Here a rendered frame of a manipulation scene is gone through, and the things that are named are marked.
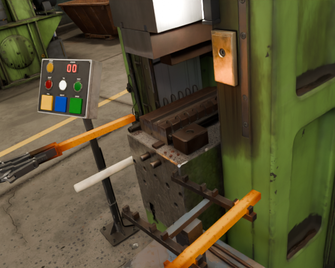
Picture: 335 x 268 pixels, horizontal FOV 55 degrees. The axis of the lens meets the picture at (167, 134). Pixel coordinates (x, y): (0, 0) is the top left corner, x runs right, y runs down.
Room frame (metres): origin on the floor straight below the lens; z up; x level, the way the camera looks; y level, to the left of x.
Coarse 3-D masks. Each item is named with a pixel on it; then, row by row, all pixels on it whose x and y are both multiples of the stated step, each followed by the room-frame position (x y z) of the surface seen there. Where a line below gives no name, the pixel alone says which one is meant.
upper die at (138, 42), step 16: (128, 32) 1.24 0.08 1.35; (144, 32) 1.15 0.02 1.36; (160, 32) 1.15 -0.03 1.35; (176, 32) 1.18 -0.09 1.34; (192, 32) 1.22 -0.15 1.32; (208, 32) 1.26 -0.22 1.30; (128, 48) 1.26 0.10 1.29; (144, 48) 1.16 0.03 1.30; (160, 48) 1.14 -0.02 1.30; (176, 48) 1.18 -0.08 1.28
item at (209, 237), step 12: (252, 192) 0.71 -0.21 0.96; (240, 204) 0.67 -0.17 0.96; (252, 204) 0.67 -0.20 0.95; (228, 216) 0.63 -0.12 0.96; (240, 216) 0.64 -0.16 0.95; (216, 228) 0.60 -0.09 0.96; (228, 228) 0.61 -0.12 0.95; (204, 240) 0.56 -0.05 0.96; (216, 240) 0.58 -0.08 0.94; (192, 252) 0.53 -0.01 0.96; (204, 252) 0.55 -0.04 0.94; (168, 264) 0.51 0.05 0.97; (180, 264) 0.51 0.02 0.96
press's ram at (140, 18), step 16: (112, 0) 1.30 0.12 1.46; (128, 0) 1.20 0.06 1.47; (144, 0) 1.12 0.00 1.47; (160, 0) 1.09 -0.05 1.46; (176, 0) 1.13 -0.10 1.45; (192, 0) 1.17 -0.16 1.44; (112, 16) 1.33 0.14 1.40; (128, 16) 1.22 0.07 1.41; (144, 16) 1.13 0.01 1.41; (160, 16) 1.09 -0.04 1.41; (176, 16) 1.12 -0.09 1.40; (192, 16) 1.16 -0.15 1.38
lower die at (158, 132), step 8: (208, 88) 1.48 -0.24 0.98; (192, 96) 1.39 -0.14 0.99; (200, 96) 1.36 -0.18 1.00; (168, 104) 1.37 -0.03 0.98; (176, 104) 1.34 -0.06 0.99; (184, 104) 1.30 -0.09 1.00; (208, 104) 1.28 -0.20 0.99; (216, 104) 1.27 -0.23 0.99; (152, 112) 1.31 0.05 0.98; (160, 112) 1.28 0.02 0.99; (168, 112) 1.25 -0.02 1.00; (192, 112) 1.22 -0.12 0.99; (200, 112) 1.22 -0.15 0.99; (208, 112) 1.25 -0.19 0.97; (144, 120) 1.25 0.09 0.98; (176, 120) 1.18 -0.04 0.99; (184, 120) 1.17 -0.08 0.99; (192, 120) 1.20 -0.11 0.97; (144, 128) 1.26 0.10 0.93; (152, 128) 1.21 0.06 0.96; (160, 128) 1.15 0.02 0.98; (168, 128) 1.13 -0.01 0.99; (176, 128) 1.15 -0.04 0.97; (160, 136) 1.16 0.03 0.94; (168, 144) 1.12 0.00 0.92
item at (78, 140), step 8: (120, 120) 1.10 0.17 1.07; (128, 120) 1.11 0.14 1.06; (96, 128) 1.07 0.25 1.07; (104, 128) 1.06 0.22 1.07; (112, 128) 1.07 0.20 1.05; (80, 136) 1.02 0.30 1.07; (88, 136) 1.02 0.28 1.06; (96, 136) 1.04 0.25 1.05; (56, 144) 0.97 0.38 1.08; (64, 144) 0.98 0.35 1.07; (72, 144) 0.99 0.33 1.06; (32, 152) 0.93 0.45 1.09; (40, 152) 0.93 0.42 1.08; (48, 160) 0.94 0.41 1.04
